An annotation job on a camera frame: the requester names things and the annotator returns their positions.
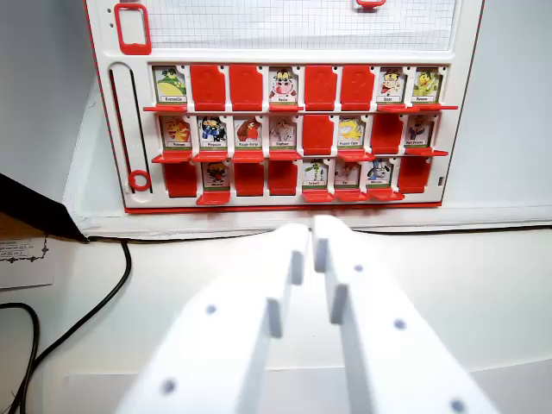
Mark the red and white game board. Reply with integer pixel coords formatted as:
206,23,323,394
84,0,486,216

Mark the long black cable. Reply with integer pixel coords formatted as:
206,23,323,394
16,239,133,414

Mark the looped black cable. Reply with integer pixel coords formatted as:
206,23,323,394
0,302,41,414

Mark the white printed paper sheet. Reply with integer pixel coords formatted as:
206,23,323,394
0,235,56,291

